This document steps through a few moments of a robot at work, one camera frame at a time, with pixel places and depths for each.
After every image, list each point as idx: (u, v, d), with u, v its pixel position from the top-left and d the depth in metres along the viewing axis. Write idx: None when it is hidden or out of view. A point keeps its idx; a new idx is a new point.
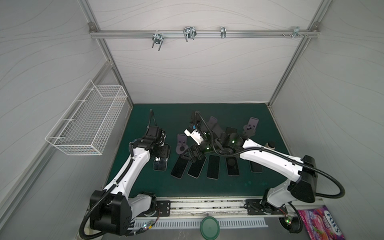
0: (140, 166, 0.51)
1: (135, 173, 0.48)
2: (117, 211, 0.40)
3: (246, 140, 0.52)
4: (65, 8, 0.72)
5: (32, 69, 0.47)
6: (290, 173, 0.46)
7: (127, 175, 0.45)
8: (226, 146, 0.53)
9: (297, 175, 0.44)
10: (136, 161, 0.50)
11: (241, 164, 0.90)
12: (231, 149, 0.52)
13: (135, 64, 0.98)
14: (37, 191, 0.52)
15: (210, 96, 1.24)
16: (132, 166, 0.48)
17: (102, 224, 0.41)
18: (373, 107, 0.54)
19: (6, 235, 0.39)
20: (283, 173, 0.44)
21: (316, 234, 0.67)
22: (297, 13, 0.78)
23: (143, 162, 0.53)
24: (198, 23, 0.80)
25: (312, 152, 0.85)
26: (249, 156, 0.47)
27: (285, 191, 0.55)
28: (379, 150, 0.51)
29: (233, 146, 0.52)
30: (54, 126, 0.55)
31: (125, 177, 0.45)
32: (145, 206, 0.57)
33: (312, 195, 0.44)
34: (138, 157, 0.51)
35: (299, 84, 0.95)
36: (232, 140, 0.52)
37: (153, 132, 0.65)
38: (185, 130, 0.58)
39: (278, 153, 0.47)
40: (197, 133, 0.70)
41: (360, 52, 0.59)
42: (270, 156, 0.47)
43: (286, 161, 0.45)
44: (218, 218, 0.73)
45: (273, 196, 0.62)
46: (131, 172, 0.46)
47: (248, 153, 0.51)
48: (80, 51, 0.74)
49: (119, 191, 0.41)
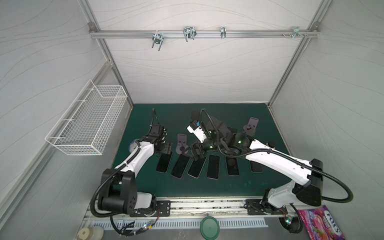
0: (145, 155, 0.55)
1: (142, 159, 0.53)
2: (126, 186, 0.43)
3: (253, 141, 0.50)
4: (65, 8, 0.72)
5: (32, 69, 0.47)
6: (298, 177, 0.45)
7: (135, 158, 0.50)
8: (232, 146, 0.51)
9: (306, 179, 0.43)
10: (143, 150, 0.55)
11: (241, 164, 0.90)
12: (237, 149, 0.50)
13: (134, 64, 0.98)
14: (37, 190, 0.52)
15: (210, 96, 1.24)
16: (140, 152, 0.53)
17: (109, 202, 0.43)
18: (375, 107, 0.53)
19: (7, 234, 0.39)
20: (291, 176, 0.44)
21: (316, 234, 0.67)
22: (297, 13, 0.78)
23: (148, 153, 0.58)
24: (199, 23, 0.80)
25: (311, 152, 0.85)
26: (255, 157, 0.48)
27: (289, 192, 0.54)
28: (380, 150, 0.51)
29: (239, 146, 0.50)
30: (55, 126, 0.55)
31: (134, 160, 0.49)
32: (145, 204, 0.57)
33: (318, 199, 0.44)
34: (145, 146, 0.57)
35: (299, 84, 0.95)
36: (239, 141, 0.50)
37: (155, 130, 0.71)
38: (189, 126, 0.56)
39: (286, 157, 0.45)
40: (200, 131, 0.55)
41: (360, 52, 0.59)
42: (279, 159, 0.45)
43: (295, 164, 0.44)
44: (218, 218, 0.73)
45: (275, 197, 0.62)
46: (138, 157, 0.51)
47: (253, 155, 0.50)
48: (80, 51, 0.74)
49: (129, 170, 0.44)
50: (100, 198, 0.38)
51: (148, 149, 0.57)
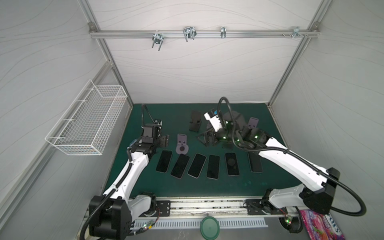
0: (137, 172, 0.50)
1: (134, 175, 0.48)
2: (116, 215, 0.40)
3: (270, 139, 0.48)
4: (65, 8, 0.72)
5: (33, 69, 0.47)
6: (312, 182, 0.43)
7: (126, 179, 0.45)
8: (247, 140, 0.50)
9: (319, 185, 0.42)
10: (134, 167, 0.49)
11: (241, 164, 0.90)
12: (252, 144, 0.49)
13: (134, 64, 0.98)
14: (38, 190, 0.52)
15: (210, 96, 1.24)
16: (131, 171, 0.48)
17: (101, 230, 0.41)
18: (374, 107, 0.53)
19: (7, 234, 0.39)
20: (304, 180, 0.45)
21: (316, 234, 0.67)
22: (297, 13, 0.78)
23: (141, 167, 0.53)
24: (199, 23, 0.80)
25: (312, 152, 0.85)
26: (269, 155, 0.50)
27: (296, 196, 0.53)
28: (380, 150, 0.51)
29: (255, 141, 0.49)
30: (55, 126, 0.55)
31: (125, 182, 0.45)
32: (145, 208, 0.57)
33: (327, 207, 0.43)
34: (137, 162, 0.51)
35: (299, 84, 0.95)
36: (255, 135, 0.49)
37: (149, 132, 0.63)
38: (206, 113, 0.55)
39: (303, 160, 0.44)
40: (217, 120, 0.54)
41: (360, 52, 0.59)
42: (295, 162, 0.44)
43: (311, 169, 0.42)
44: (218, 218, 0.73)
45: (279, 197, 0.61)
46: (130, 176, 0.46)
47: (268, 151, 0.48)
48: (80, 51, 0.74)
49: (119, 195, 0.41)
50: (91, 227, 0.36)
51: (141, 164, 0.53)
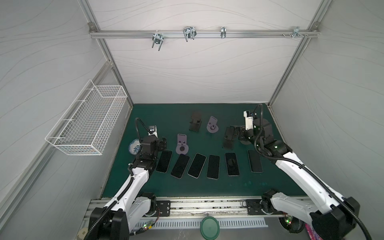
0: (139, 186, 0.52)
1: (135, 191, 0.50)
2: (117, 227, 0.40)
3: (289, 152, 0.51)
4: (65, 8, 0.72)
5: (33, 69, 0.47)
6: (321, 202, 0.43)
7: (127, 193, 0.47)
8: (267, 147, 0.55)
9: (328, 207, 0.41)
10: (136, 180, 0.51)
11: (241, 164, 0.90)
12: (271, 152, 0.53)
13: (134, 64, 0.98)
14: (38, 191, 0.52)
15: (210, 96, 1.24)
16: (132, 185, 0.50)
17: None
18: (374, 107, 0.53)
19: (6, 234, 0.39)
20: (315, 199, 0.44)
21: (316, 234, 0.67)
22: (297, 12, 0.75)
23: (142, 182, 0.55)
24: (199, 23, 0.80)
25: (312, 152, 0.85)
26: (286, 167, 0.52)
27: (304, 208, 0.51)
28: (380, 151, 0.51)
29: (274, 150, 0.53)
30: (55, 126, 0.55)
31: (126, 194, 0.46)
32: (145, 210, 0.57)
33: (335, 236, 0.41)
34: (138, 176, 0.53)
35: (299, 84, 0.95)
36: (276, 146, 0.53)
37: (147, 149, 0.64)
38: (244, 112, 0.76)
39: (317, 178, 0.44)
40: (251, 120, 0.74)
41: (360, 52, 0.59)
42: (309, 179, 0.45)
43: (323, 189, 0.42)
44: (218, 218, 0.73)
45: (283, 201, 0.60)
46: (131, 190, 0.48)
47: (286, 162, 0.51)
48: (80, 51, 0.74)
49: (120, 207, 0.42)
50: None
51: (142, 178, 0.55)
